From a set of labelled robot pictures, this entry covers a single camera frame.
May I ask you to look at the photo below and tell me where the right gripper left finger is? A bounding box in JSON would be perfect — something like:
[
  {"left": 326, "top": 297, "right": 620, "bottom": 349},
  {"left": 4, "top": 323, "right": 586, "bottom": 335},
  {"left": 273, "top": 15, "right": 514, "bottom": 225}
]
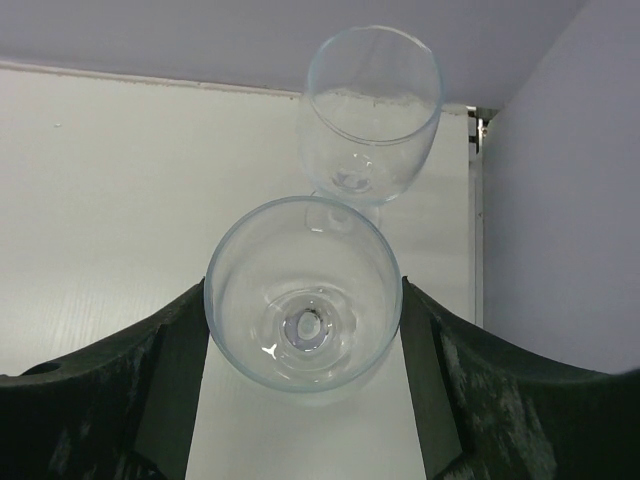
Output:
[{"left": 1, "top": 284, "right": 209, "bottom": 479}]

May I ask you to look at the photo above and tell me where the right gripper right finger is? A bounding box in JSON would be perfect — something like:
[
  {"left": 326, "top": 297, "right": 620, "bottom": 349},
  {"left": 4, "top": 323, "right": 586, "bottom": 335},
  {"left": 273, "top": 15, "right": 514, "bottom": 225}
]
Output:
[{"left": 400, "top": 283, "right": 639, "bottom": 479}]

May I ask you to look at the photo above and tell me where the clear wine glass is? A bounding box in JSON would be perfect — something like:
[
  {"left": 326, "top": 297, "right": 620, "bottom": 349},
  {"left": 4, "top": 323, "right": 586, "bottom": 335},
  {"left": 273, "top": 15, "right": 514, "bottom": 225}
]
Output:
[
  {"left": 297, "top": 25, "right": 444, "bottom": 225},
  {"left": 204, "top": 196, "right": 403, "bottom": 395}
]

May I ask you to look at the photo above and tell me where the aluminium frame rail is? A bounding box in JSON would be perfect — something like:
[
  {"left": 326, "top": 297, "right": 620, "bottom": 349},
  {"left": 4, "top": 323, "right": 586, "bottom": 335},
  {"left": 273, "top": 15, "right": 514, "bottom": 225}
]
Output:
[{"left": 467, "top": 106, "right": 498, "bottom": 328}]

